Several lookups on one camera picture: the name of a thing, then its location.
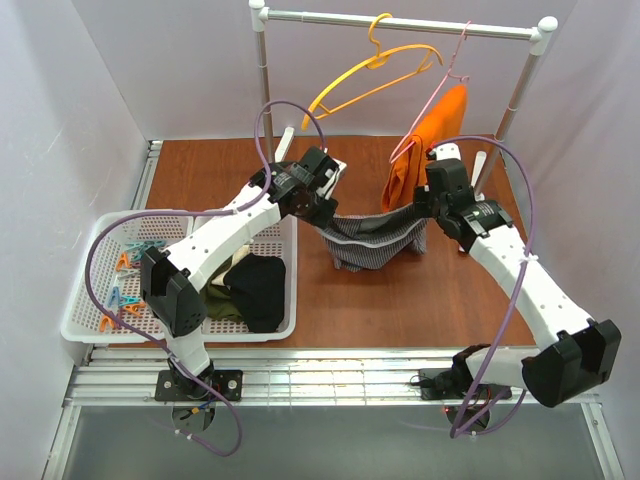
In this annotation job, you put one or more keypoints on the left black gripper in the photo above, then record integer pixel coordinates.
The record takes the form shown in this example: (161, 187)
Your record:
(323, 210)

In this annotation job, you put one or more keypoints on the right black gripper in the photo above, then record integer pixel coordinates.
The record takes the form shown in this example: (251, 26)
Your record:
(423, 195)

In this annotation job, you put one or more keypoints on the grey striped underwear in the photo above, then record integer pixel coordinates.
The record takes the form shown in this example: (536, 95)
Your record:
(369, 242)

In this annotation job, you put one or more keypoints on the yellow plastic hanger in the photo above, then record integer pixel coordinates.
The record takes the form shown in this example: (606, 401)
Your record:
(385, 68)

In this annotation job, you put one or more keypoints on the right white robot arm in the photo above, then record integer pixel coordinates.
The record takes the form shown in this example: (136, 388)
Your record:
(573, 353)

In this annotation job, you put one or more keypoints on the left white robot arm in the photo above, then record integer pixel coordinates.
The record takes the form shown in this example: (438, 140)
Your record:
(171, 281)

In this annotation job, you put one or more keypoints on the orange towel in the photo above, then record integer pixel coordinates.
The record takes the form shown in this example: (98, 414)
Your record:
(408, 170)

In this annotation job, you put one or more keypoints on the white laundry basket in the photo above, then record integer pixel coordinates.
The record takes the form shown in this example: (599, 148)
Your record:
(280, 240)

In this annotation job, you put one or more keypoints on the cream garment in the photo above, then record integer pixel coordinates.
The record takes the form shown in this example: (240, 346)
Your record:
(240, 254)

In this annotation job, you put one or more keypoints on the black garment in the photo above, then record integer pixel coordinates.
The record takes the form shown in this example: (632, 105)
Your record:
(257, 289)

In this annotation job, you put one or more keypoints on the olive green garment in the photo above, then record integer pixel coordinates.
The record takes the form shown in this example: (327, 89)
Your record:
(219, 304)

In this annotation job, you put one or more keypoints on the teal clothespin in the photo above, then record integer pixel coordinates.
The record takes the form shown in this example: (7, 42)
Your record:
(135, 250)

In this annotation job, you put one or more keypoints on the orange clothespin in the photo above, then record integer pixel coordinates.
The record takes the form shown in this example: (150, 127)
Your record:
(123, 262)
(107, 323)

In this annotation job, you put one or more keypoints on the white clothespin basket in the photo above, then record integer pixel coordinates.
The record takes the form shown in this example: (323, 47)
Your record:
(82, 319)

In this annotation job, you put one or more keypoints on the blue clothespin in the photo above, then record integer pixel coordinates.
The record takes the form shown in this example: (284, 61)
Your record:
(117, 300)

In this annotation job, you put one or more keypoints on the orange clothespin front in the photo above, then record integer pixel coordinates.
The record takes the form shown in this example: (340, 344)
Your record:
(107, 323)

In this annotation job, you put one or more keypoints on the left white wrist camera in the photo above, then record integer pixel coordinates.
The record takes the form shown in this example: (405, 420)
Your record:
(333, 177)

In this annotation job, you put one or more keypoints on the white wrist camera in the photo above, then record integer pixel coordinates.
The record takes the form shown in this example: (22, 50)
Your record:
(445, 151)
(333, 177)

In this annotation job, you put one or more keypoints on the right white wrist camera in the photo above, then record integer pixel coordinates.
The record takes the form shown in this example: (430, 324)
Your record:
(445, 151)

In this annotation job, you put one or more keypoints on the pink wire hanger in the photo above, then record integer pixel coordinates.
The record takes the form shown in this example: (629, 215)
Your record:
(435, 90)

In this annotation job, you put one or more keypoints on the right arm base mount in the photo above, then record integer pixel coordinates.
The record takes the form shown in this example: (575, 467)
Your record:
(436, 384)

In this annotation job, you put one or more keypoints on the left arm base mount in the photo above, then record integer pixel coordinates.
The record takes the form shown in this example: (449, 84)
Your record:
(171, 386)

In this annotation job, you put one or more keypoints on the aluminium rail frame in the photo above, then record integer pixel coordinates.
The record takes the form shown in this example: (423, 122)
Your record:
(299, 378)

